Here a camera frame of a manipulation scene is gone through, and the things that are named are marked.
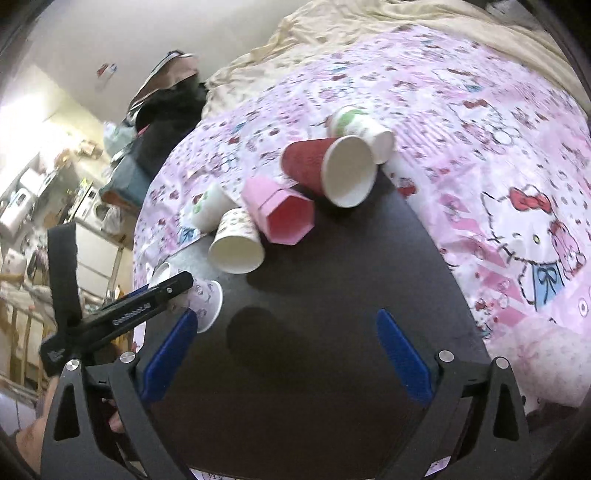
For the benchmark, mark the person's left hand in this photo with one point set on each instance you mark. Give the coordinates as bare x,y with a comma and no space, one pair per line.
115,422

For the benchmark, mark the grey blue box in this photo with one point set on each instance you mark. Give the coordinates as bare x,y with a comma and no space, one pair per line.
127,182

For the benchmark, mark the pink hexagonal cup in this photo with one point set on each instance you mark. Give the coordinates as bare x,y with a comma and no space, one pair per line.
277,207

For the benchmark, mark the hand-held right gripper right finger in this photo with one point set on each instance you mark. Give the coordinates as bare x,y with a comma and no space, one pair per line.
406,357

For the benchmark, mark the white cup pink print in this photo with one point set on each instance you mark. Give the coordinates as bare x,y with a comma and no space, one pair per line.
205,300

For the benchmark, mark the white cabinet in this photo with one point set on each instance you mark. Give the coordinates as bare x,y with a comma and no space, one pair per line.
94,258

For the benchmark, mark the pink printed blanket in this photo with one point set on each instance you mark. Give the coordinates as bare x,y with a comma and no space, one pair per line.
461,138

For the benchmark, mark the black board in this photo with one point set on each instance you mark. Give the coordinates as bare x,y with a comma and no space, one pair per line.
300,350

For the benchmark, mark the red paper cup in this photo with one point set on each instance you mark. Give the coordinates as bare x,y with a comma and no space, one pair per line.
323,168

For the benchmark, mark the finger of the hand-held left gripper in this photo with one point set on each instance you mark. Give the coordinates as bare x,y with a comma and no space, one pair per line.
173,287

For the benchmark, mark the white cup small pattern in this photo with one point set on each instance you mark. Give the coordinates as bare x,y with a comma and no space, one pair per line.
235,244

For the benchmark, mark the pile of dark bags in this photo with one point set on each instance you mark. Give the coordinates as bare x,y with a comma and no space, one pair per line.
166,115

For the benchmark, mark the white kitchen appliance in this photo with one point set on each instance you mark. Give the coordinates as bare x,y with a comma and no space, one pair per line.
16,210

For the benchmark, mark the beige duvet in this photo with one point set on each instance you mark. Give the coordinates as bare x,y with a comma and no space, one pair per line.
415,23

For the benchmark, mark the white cup green red print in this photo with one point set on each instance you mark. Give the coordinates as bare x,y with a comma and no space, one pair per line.
210,205

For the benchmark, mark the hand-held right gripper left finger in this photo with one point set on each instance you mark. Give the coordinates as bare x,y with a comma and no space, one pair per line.
166,357

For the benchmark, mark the wall sticker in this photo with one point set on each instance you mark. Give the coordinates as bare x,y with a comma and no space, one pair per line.
106,70

